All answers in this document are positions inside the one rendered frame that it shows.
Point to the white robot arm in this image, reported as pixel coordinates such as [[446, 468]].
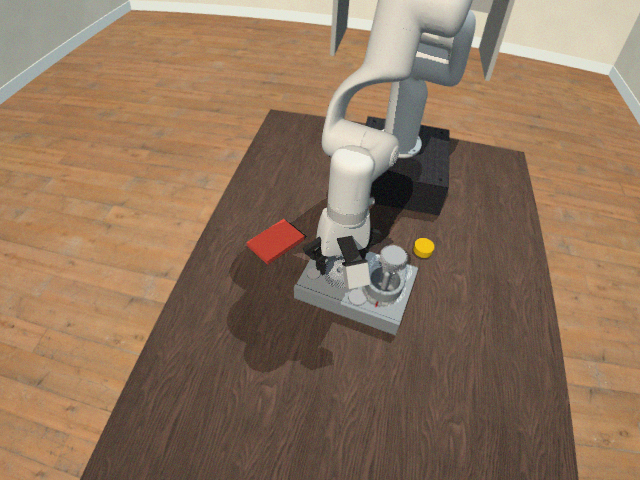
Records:
[[391, 52]]

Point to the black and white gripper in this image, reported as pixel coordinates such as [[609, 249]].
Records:
[[326, 240]]

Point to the yellow short cylinder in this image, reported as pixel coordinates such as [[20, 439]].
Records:
[[423, 247]]

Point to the white gear with red arrow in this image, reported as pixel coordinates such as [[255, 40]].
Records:
[[334, 273]]

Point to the red flat rectangular block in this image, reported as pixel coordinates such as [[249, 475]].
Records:
[[275, 241]]

